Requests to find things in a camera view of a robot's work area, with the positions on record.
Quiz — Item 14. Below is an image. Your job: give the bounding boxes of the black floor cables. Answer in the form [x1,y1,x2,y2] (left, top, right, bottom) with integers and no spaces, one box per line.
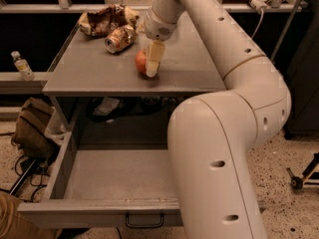
[0,154,51,202]

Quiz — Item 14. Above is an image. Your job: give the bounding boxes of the white cable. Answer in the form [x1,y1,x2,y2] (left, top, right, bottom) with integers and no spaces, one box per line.
[250,7,265,40]

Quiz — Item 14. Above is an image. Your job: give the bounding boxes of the black wheeled stand base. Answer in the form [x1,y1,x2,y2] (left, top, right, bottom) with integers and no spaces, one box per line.
[286,153,319,190]

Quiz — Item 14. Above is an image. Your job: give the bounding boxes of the black drawer handle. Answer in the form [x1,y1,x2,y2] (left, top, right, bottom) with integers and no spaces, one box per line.
[126,214,164,229]

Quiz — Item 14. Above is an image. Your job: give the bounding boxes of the tan trousers leg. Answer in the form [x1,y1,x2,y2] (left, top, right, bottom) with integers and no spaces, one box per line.
[0,191,61,239]

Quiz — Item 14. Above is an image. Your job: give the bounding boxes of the red apple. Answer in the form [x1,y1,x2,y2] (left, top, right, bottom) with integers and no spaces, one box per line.
[135,49,147,75]

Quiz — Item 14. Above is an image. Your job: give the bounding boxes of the metal tripod pole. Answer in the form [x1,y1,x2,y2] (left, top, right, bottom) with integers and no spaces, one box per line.
[270,0,302,63]

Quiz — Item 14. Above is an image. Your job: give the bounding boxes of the grey cabinet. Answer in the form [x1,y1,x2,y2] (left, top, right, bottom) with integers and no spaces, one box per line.
[44,13,225,149]

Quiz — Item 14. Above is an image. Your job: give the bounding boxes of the small plastic bottle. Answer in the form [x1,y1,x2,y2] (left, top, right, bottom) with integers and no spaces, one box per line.
[11,51,35,81]

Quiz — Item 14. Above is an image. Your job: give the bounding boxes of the crumpled brown chip bag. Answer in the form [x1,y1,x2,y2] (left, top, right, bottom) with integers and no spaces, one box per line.
[78,4,140,37]

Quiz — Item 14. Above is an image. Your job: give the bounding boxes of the grey open top drawer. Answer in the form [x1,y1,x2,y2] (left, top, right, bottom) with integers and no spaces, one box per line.
[19,138,263,237]

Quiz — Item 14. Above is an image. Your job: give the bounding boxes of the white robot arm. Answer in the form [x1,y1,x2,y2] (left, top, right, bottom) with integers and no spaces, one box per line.
[145,0,291,239]

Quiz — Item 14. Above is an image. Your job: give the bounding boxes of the brown backpack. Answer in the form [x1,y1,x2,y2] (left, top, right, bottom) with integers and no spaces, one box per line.
[12,98,59,159]

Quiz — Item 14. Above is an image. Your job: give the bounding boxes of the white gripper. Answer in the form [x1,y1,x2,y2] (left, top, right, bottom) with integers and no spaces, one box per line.
[144,7,176,78]

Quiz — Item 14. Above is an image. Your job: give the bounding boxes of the crushed soda can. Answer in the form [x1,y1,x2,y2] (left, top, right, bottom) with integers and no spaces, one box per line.
[105,25,137,54]

